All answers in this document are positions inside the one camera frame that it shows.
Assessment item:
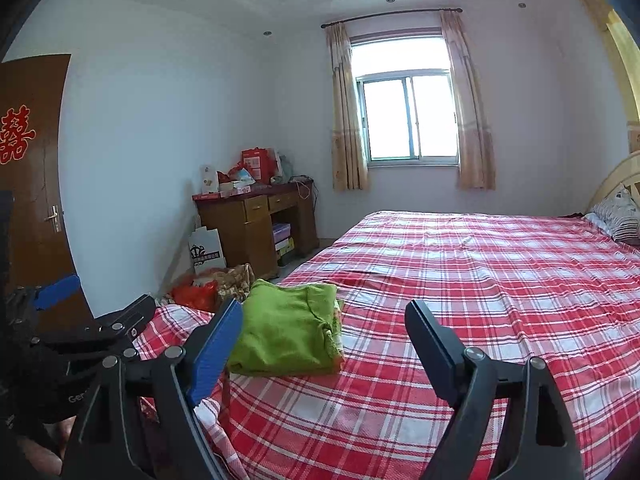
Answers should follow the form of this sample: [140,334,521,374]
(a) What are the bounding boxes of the green orange striped knit sweater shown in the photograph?
[228,280,344,377]

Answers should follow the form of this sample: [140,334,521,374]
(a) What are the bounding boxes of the red plaid bed sheet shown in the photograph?
[131,209,640,480]

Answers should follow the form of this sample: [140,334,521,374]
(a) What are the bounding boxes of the red plastic bag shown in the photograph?
[169,282,218,313]

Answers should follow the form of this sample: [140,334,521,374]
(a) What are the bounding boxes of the gold patterned bag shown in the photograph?
[214,263,256,302]

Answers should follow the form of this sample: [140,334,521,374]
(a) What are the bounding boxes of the white paper shopping bag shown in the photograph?
[188,226,227,274]

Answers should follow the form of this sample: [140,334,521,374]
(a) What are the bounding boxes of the brown wooden desk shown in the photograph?
[192,177,320,278]

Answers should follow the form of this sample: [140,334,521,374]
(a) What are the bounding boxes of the striped pillow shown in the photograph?
[586,186,640,247]

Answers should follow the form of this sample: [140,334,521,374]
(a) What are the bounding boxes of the stacked boxes in desk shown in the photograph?
[272,223,295,266]

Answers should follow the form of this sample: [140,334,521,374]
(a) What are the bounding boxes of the white card box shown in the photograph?
[201,165,219,194]

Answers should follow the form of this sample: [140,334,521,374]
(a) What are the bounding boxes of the right beige curtain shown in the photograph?
[439,10,496,191]

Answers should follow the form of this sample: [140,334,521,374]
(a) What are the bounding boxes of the beige curtain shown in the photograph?
[326,23,369,192]
[439,10,496,191]

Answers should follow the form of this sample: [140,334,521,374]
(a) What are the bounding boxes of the cream wooden headboard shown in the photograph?
[587,151,640,210]

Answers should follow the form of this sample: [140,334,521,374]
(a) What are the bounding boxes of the brown wooden door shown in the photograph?
[0,53,97,334]

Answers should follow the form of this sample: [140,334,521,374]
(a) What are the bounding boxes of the red gift box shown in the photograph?
[241,148,277,184]

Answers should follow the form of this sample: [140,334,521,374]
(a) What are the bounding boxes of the left beige curtain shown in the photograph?
[326,23,369,192]

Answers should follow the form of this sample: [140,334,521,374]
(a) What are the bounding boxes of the yellow curtain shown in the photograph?
[579,0,639,124]

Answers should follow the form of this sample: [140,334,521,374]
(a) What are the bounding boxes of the window with green frame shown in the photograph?
[352,34,459,167]

